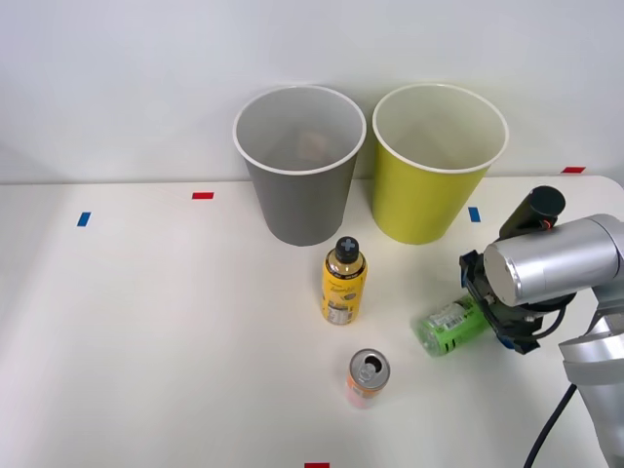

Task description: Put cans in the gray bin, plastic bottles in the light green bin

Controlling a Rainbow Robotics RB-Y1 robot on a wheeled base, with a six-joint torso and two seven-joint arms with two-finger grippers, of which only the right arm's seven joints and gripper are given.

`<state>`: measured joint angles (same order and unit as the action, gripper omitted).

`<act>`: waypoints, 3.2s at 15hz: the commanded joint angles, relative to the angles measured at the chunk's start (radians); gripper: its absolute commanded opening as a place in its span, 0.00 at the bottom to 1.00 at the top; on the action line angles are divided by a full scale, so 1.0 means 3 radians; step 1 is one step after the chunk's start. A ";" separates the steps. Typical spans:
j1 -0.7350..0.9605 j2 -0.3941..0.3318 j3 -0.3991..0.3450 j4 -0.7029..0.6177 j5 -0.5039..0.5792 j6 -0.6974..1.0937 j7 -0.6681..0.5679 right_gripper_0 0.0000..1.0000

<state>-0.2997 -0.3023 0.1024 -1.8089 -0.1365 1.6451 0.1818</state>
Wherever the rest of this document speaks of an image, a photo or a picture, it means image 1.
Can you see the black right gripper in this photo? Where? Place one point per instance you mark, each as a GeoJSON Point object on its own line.
{"type": "Point", "coordinates": [521, 319]}

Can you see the green label plastic bottle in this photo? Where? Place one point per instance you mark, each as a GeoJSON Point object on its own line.
{"type": "Point", "coordinates": [446, 329]}

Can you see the silver-grey right robot arm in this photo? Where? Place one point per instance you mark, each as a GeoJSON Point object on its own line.
{"type": "Point", "coordinates": [556, 258]}

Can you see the yellow-green plastic waste bin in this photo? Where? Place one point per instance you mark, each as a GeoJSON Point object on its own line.
{"type": "Point", "coordinates": [419, 205]}

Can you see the yellow label plastic bottle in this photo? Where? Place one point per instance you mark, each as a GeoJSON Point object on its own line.
{"type": "Point", "coordinates": [343, 292]}

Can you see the orange drink can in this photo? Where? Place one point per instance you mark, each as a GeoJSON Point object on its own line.
{"type": "Point", "coordinates": [363, 387]}

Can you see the grey plastic waste bin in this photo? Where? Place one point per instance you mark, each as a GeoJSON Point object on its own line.
{"type": "Point", "coordinates": [302, 205]}

